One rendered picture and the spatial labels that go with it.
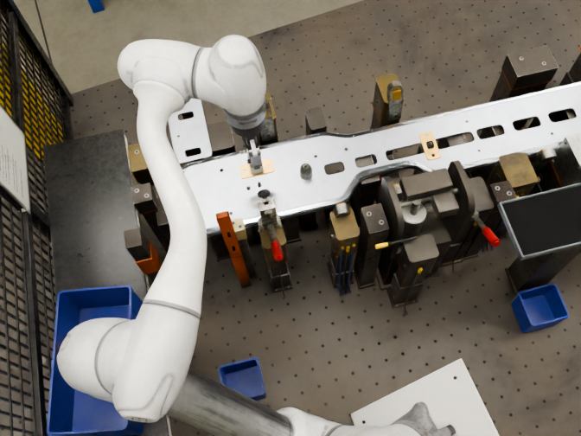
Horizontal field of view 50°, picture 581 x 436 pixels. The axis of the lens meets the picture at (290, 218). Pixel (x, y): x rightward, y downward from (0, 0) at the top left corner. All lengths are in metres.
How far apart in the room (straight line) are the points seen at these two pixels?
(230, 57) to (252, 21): 2.13
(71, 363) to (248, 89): 0.59
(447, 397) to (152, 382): 0.75
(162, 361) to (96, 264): 0.63
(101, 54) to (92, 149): 1.62
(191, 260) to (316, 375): 0.80
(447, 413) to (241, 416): 0.48
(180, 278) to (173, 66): 0.42
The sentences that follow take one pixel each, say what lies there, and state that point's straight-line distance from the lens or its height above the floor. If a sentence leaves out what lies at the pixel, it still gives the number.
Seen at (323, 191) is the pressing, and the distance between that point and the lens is 1.63.
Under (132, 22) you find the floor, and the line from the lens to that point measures 3.42.
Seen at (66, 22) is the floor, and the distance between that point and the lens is 3.54.
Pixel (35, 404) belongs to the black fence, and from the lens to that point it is 1.44.
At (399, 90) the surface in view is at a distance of 1.69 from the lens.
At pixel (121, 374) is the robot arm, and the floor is 1.47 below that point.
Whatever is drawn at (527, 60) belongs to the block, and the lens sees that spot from 1.90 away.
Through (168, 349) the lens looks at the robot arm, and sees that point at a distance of 1.03.
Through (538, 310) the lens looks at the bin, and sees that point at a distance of 1.93.
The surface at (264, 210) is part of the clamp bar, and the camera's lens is 1.38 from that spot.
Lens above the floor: 2.46
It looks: 66 degrees down
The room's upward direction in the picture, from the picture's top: 6 degrees counter-clockwise
